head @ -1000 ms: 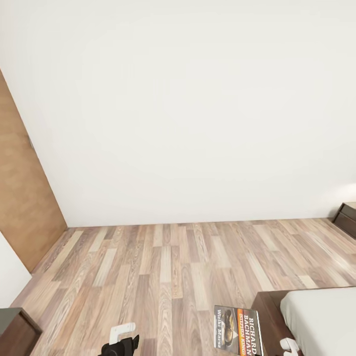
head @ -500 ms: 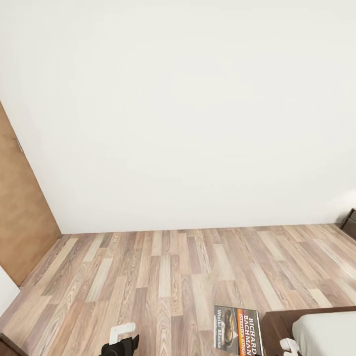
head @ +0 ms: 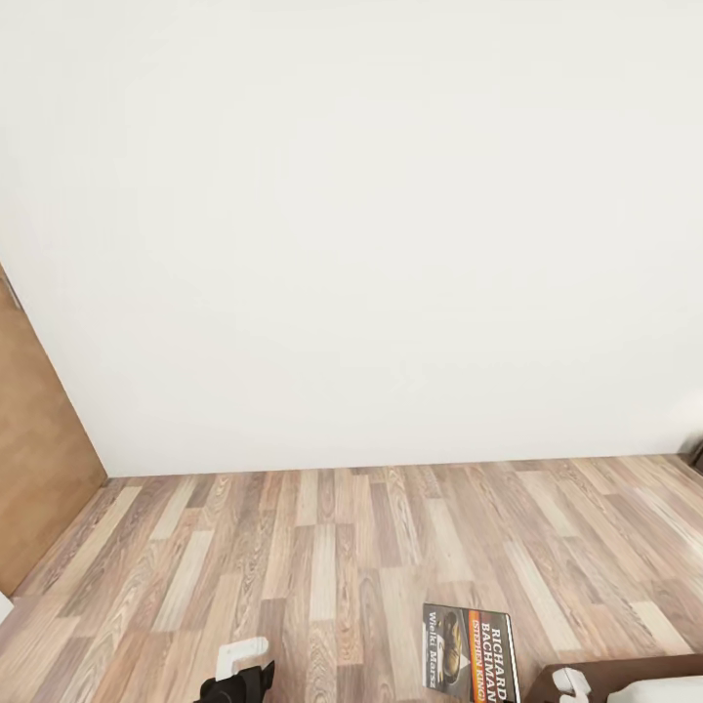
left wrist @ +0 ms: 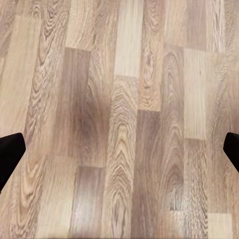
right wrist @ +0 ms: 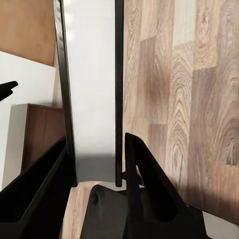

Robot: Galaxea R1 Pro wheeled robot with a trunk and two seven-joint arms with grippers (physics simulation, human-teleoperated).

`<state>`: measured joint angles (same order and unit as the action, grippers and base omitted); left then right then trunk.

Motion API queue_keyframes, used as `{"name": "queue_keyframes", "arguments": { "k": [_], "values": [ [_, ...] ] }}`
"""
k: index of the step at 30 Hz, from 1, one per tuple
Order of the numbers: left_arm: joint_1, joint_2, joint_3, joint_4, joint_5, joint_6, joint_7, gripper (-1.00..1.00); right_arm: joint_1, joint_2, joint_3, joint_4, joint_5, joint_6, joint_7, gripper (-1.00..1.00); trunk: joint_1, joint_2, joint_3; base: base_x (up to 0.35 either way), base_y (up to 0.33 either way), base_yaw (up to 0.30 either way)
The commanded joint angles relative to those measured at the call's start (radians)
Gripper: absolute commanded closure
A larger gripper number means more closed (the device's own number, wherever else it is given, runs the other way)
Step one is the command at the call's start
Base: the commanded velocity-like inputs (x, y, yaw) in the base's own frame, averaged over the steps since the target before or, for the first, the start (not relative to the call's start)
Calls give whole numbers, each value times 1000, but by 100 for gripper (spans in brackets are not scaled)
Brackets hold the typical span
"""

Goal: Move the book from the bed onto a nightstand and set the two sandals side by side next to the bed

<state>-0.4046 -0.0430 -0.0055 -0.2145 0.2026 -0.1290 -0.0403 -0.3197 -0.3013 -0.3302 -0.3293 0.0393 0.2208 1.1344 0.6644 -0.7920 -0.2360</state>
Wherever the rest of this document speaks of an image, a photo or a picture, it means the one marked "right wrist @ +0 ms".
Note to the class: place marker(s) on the sliding door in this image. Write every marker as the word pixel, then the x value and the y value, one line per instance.
pixel 27 29

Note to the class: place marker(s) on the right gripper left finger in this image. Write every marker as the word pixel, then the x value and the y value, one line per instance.
pixel 33 205

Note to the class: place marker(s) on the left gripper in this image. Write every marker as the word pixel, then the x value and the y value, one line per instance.
pixel 6 89

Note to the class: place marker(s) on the hardback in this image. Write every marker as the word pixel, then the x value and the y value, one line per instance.
pixel 89 38

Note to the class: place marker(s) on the bench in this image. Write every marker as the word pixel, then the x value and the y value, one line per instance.
pixel 32 130

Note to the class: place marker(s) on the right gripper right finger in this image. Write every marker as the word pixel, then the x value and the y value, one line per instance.
pixel 174 220

